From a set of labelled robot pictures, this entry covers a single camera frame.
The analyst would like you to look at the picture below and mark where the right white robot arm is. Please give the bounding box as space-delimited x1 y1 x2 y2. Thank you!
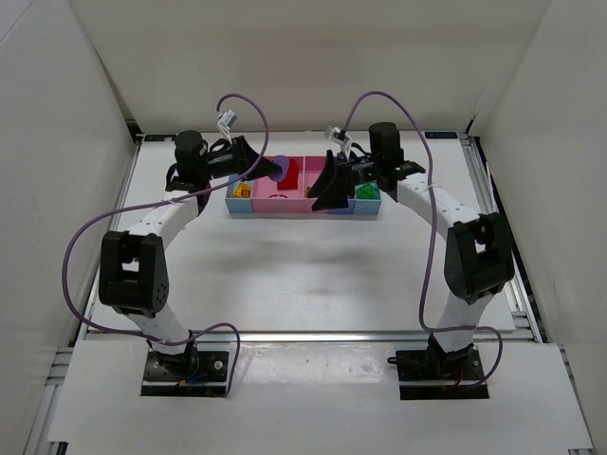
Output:
308 122 514 380

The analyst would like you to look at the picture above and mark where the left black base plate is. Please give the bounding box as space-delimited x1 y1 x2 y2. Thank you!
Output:
140 346 230 398

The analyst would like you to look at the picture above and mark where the purple oval lego piece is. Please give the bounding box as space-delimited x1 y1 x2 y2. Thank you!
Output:
269 155 290 183

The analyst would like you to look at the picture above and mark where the right light blue bin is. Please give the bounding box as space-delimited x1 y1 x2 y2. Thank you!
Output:
354 185 381 216

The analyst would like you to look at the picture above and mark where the dark blue bin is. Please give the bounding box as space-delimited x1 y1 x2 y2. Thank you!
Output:
327 207 354 215

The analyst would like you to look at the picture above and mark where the narrow pink bin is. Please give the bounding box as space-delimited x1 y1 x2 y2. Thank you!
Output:
303 156 325 213

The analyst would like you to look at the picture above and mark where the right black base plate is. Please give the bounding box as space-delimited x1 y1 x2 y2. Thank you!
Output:
387 348 489 401

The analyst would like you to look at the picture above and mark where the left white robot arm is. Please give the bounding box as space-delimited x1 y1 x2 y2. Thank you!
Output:
99 130 288 379

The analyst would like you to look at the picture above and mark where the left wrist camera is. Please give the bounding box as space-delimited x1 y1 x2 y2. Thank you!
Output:
216 110 238 142

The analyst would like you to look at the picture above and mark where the yellow lego brick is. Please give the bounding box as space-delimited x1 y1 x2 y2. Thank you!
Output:
231 182 251 199

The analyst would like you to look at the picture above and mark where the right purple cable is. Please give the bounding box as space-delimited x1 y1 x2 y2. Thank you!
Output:
341 91 504 391

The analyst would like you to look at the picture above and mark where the green lego brick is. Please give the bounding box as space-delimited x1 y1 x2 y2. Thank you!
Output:
356 183 379 200

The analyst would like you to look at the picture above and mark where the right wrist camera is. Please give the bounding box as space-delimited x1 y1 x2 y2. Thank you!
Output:
324 126 352 159

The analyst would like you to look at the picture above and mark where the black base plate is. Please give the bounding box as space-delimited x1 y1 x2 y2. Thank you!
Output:
387 348 489 401
140 346 230 398

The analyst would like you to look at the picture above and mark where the left light blue bin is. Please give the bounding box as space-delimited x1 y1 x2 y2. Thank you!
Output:
225 180 255 215

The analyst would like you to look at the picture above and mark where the light blue bin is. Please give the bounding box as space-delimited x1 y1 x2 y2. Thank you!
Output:
354 185 381 216
225 180 255 215

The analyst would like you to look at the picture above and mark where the large pink bin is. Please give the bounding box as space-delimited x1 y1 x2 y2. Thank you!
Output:
252 156 304 214

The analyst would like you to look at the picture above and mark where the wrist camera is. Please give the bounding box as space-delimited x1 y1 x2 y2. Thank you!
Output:
216 110 238 142
324 126 352 159

